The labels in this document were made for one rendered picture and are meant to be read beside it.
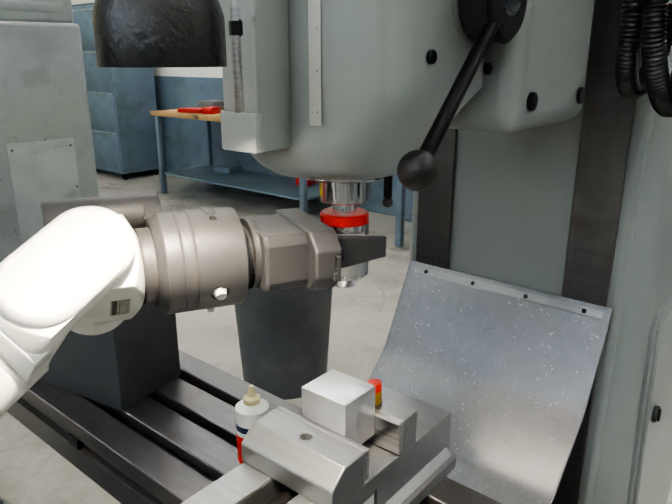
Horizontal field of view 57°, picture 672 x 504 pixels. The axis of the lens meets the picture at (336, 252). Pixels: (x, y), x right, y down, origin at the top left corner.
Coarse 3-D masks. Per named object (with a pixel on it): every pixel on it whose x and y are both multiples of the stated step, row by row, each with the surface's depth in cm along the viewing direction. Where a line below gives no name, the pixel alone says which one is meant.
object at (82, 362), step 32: (128, 320) 85; (160, 320) 91; (64, 352) 90; (96, 352) 86; (128, 352) 86; (160, 352) 92; (64, 384) 92; (96, 384) 88; (128, 384) 87; (160, 384) 93
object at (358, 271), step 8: (368, 224) 59; (336, 232) 58; (344, 232) 57; (352, 232) 58; (360, 232) 58; (368, 232) 59; (360, 264) 59; (344, 272) 59; (352, 272) 59; (360, 272) 59; (344, 280) 59
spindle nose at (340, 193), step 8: (328, 184) 57; (336, 184) 56; (344, 184) 56; (352, 184) 56; (360, 184) 57; (368, 184) 58; (328, 192) 57; (336, 192) 56; (344, 192) 56; (352, 192) 56; (360, 192) 57; (368, 192) 58; (328, 200) 57; (336, 200) 57; (344, 200) 57; (352, 200) 57; (360, 200) 57; (368, 200) 58
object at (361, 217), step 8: (328, 208) 60; (360, 208) 60; (320, 216) 59; (328, 216) 58; (336, 216) 57; (344, 216) 57; (352, 216) 57; (360, 216) 58; (368, 216) 59; (328, 224) 58; (336, 224) 57; (344, 224) 57; (352, 224) 57; (360, 224) 58
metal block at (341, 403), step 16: (320, 384) 66; (336, 384) 66; (352, 384) 66; (368, 384) 66; (304, 400) 65; (320, 400) 64; (336, 400) 63; (352, 400) 63; (368, 400) 65; (304, 416) 66; (320, 416) 64; (336, 416) 63; (352, 416) 63; (368, 416) 66; (336, 432) 63; (352, 432) 64; (368, 432) 66
